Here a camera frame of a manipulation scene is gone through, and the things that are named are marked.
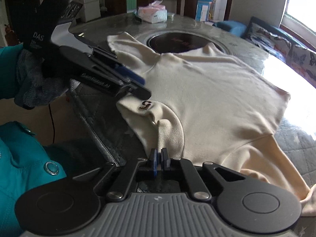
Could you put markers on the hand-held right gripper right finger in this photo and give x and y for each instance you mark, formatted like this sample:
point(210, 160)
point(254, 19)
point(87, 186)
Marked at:
point(165, 160)

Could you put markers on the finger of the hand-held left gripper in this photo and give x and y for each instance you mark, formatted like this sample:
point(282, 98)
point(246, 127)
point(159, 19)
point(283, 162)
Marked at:
point(130, 75)
point(142, 93)

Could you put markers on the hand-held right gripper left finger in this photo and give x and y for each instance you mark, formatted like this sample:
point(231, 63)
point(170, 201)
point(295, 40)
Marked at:
point(154, 164)

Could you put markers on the cream sweatshirt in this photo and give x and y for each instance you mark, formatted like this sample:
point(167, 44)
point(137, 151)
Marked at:
point(209, 98)

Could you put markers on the person's left hand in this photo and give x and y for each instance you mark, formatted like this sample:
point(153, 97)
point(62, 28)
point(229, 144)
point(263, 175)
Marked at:
point(32, 84)

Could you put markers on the grey quilted star mat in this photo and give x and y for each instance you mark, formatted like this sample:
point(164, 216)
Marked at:
point(98, 113)

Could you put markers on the black round induction hob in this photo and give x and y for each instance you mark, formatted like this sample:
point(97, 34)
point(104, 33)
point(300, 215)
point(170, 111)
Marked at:
point(177, 42)

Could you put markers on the white refrigerator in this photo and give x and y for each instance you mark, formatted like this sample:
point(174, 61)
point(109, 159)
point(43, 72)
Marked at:
point(90, 2)

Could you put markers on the pink tissue pack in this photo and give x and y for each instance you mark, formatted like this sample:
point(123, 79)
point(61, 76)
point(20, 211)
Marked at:
point(153, 12)

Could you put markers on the green lidded container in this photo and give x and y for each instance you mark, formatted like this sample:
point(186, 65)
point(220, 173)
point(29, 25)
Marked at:
point(171, 16)

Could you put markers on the blue printed box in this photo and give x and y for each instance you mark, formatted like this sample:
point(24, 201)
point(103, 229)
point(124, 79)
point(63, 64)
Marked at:
point(203, 8)

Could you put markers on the blue stool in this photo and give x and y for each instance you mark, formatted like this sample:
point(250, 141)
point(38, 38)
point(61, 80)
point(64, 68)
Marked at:
point(230, 28)

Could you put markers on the teal jacket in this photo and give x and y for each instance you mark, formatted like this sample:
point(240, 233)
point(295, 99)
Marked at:
point(22, 153)

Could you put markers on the butterfly print sofa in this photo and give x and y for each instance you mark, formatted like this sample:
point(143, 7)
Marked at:
point(284, 44)

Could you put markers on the window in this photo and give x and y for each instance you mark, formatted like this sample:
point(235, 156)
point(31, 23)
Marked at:
point(301, 2)

